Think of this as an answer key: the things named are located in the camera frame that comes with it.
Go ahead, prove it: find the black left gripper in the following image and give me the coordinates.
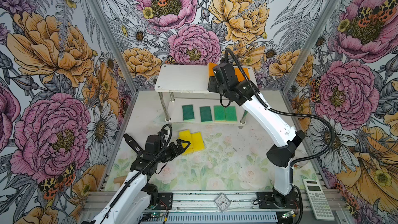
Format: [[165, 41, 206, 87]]
[[155, 139, 190, 163]]

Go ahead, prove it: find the yellow sponge top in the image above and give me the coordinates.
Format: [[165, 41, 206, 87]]
[[179, 130, 193, 155]]

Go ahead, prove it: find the yellow sponge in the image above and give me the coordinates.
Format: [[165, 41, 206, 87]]
[[191, 132, 205, 152], [179, 130, 193, 155]]

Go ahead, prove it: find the orange sponge front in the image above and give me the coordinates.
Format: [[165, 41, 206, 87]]
[[234, 67, 250, 83]]

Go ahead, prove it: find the orange sponge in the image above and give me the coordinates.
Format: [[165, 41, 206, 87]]
[[208, 63, 217, 77], [234, 67, 250, 83]]

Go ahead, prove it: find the orange sponge back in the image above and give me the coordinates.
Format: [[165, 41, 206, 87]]
[[208, 63, 217, 77]]

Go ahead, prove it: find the light green sponge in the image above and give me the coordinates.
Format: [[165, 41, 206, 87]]
[[224, 106, 237, 122], [214, 105, 226, 122]]

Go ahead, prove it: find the dark green scouring sponge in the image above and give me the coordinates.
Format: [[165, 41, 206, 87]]
[[200, 106, 212, 123]]

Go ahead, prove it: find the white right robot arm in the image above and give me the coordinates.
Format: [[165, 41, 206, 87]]
[[208, 63, 305, 208]]

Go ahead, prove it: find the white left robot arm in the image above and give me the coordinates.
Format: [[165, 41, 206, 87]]
[[89, 130, 191, 224]]

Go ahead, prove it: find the white two-tier metal shelf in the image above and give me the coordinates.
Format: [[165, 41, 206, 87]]
[[154, 64, 259, 127]]

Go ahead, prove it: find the yellow sponge right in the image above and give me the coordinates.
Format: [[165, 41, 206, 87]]
[[191, 132, 205, 152]]

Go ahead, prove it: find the small white clock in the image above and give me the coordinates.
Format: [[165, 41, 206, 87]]
[[215, 193, 231, 213]]

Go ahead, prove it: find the white calculator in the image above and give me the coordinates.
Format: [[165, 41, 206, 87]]
[[303, 179, 335, 221]]

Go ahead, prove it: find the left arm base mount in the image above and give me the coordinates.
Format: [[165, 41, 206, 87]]
[[142, 184, 174, 210]]

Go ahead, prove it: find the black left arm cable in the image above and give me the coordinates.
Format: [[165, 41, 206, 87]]
[[97, 123, 174, 224]]

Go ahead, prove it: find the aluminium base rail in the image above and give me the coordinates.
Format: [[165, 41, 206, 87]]
[[80, 189, 355, 224]]

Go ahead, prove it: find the black corrugated right cable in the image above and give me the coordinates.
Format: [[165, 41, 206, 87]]
[[224, 47, 336, 167]]

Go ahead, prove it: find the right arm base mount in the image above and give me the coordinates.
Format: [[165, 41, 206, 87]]
[[253, 189, 302, 209]]

